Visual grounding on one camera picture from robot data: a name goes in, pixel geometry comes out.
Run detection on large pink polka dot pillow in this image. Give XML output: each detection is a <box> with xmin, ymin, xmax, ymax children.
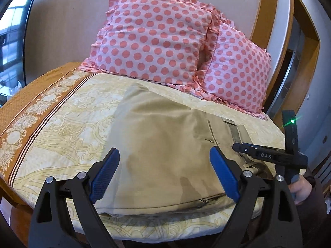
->
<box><xmin>78</xmin><ymin>0</ymin><xmax>221</xmax><ymax>93</ymax></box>

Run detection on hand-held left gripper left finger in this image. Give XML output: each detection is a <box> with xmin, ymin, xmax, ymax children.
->
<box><xmin>27</xmin><ymin>147</ymin><xmax>121</xmax><ymax>248</ymax></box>

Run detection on small pink polka dot pillow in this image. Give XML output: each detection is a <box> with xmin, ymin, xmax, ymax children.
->
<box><xmin>191</xmin><ymin>10</ymin><xmax>272</xmax><ymax>120</ymax></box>

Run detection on khaki pants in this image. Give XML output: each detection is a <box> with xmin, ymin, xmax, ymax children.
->
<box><xmin>99</xmin><ymin>84</ymin><xmax>265</xmax><ymax>216</ymax></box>

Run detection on wooden door frame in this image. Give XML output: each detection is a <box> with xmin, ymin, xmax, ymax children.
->
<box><xmin>268</xmin><ymin>0</ymin><xmax>321</xmax><ymax>130</ymax></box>

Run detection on dark framed window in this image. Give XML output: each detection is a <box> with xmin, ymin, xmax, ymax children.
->
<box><xmin>0</xmin><ymin>0</ymin><xmax>42</xmax><ymax>88</ymax></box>

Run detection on curved wooden wall trim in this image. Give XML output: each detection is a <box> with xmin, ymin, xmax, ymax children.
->
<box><xmin>247</xmin><ymin>0</ymin><xmax>279</xmax><ymax>47</ymax></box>

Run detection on person's right forearm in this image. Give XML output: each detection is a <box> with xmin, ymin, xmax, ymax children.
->
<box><xmin>305</xmin><ymin>176</ymin><xmax>331</xmax><ymax>213</ymax></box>

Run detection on yellow patterned bed quilt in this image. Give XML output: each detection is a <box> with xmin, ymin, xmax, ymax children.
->
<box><xmin>0</xmin><ymin>61</ymin><xmax>288</xmax><ymax>243</ymax></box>

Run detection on person's right hand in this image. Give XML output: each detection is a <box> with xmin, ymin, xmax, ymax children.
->
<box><xmin>288</xmin><ymin>177</ymin><xmax>315</xmax><ymax>206</ymax></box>

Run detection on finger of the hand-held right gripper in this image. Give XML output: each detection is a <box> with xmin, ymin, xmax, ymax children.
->
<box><xmin>232</xmin><ymin>142</ymin><xmax>285</xmax><ymax>165</ymax></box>

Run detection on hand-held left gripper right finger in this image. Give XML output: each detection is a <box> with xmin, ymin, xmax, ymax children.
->
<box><xmin>209</xmin><ymin>146</ymin><xmax>305</xmax><ymax>248</ymax></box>

